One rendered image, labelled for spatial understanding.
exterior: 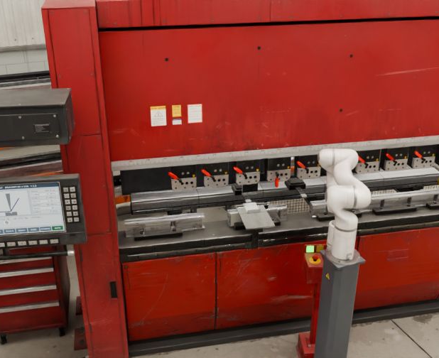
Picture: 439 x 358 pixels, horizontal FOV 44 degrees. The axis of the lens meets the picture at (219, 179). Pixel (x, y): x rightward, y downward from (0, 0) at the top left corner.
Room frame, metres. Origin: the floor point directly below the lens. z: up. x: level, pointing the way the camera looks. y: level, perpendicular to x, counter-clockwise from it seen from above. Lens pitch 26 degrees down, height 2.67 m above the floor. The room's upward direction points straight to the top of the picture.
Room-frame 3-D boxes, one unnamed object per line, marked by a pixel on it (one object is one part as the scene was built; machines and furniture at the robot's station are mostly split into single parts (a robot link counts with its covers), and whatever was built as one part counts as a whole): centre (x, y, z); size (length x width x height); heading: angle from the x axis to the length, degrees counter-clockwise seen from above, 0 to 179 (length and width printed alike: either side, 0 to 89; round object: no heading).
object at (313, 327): (2.79, -0.63, 0.39); 0.05 x 0.05 x 0.54; 3
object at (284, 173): (3.12, -0.37, 1.26); 0.15 x 0.09 x 0.17; 102
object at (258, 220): (2.94, -0.22, 1.00); 0.26 x 0.18 x 0.01; 12
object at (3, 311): (3.13, 1.35, 0.50); 0.50 x 0.50 x 1.00; 12
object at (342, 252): (2.51, -0.68, 1.09); 0.19 x 0.19 x 0.18
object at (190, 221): (2.98, 0.35, 0.92); 0.50 x 0.06 x 0.10; 102
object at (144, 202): (3.46, -0.53, 0.93); 2.30 x 0.14 x 0.10; 102
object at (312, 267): (2.79, -0.63, 0.75); 0.20 x 0.16 x 0.18; 93
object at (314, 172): (3.16, -0.56, 1.26); 0.15 x 0.09 x 0.17; 102
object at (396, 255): (3.14, -1.23, 0.59); 0.15 x 0.02 x 0.07; 102
